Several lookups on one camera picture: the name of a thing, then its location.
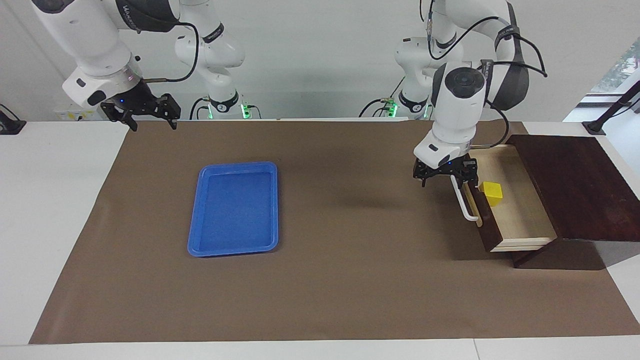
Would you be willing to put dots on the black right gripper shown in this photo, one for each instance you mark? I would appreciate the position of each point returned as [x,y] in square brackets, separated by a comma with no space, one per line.
[137,105]

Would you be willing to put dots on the yellow cube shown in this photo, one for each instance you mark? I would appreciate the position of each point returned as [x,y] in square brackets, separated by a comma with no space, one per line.
[492,192]

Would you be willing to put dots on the black desk mount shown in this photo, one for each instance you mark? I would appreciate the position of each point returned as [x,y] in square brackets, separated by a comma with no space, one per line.
[10,127]

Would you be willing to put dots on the wooden drawer with dark front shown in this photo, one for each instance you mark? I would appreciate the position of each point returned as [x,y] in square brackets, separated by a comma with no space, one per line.
[520,215]

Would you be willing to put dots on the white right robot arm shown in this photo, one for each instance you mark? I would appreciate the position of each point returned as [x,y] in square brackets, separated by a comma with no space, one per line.
[85,35]

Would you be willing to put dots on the white power box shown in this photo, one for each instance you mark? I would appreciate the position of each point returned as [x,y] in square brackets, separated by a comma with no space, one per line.
[70,116]

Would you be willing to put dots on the window with greenery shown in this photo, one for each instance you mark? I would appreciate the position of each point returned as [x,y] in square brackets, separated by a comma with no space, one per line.
[625,65]

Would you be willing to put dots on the brown table mat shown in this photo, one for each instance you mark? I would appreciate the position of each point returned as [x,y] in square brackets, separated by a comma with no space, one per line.
[350,280]

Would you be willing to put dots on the blue plastic tray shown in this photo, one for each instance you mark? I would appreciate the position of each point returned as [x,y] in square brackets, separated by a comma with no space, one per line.
[235,210]

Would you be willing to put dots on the black clamp stand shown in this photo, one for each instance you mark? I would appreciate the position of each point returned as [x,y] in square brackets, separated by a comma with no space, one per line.
[594,127]

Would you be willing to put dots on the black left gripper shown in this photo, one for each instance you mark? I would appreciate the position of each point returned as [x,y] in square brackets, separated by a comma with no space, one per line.
[435,171]

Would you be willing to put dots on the dark wooden cabinet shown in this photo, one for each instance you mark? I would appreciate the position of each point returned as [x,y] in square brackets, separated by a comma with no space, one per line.
[575,190]

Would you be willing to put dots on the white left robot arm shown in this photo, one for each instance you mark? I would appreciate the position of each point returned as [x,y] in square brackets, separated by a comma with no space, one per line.
[460,110]

